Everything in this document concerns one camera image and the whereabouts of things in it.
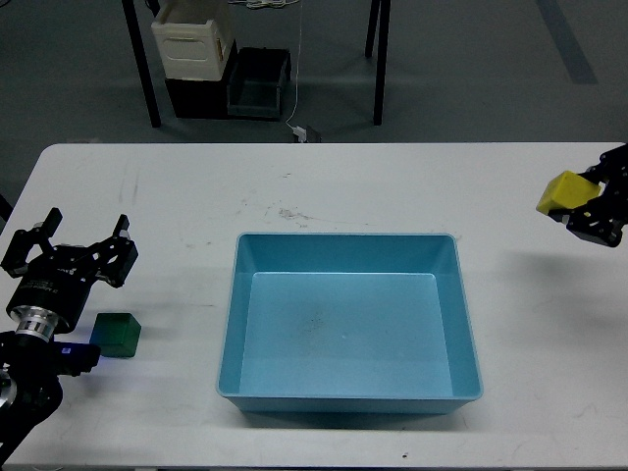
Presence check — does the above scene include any white cable bundle on floor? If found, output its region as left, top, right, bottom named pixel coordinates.
left=230, top=0, right=300, bottom=11

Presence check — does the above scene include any light blue plastic box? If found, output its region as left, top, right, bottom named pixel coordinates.
left=217, top=234, right=483, bottom=415

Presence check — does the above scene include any white hanging cable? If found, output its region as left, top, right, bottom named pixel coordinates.
left=286, top=0, right=303, bottom=130

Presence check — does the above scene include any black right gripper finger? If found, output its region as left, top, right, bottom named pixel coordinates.
left=549, top=194, right=627, bottom=248
left=579, top=143, right=627, bottom=189

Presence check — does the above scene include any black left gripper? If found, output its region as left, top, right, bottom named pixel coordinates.
left=1, top=207, right=138, bottom=330

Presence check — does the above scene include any green cube block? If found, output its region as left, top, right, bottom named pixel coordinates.
left=89, top=312, right=141, bottom=358

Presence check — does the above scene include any yellow cube block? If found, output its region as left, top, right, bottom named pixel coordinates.
left=536, top=171, right=602, bottom=215

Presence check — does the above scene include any cream plastic crate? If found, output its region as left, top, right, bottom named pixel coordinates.
left=151, top=1, right=235, bottom=81

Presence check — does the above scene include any dark grey plastic bin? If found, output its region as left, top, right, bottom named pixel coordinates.
left=227, top=47, right=291, bottom=121

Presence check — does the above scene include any black table leg left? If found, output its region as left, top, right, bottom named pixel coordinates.
left=122, top=0, right=161, bottom=129

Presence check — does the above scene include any black table leg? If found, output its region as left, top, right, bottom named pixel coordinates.
left=364, top=0, right=392, bottom=126
left=122, top=0, right=161, bottom=129

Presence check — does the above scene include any black storage box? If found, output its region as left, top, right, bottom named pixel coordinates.
left=165, top=44, right=238, bottom=120

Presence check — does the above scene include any black table leg right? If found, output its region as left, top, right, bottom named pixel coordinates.
left=364, top=0, right=392, bottom=126

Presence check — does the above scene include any white power adapter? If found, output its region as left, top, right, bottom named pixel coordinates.
left=291, top=126, right=307, bottom=143

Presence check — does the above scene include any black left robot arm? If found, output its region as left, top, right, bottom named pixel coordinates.
left=1, top=208, right=138, bottom=461

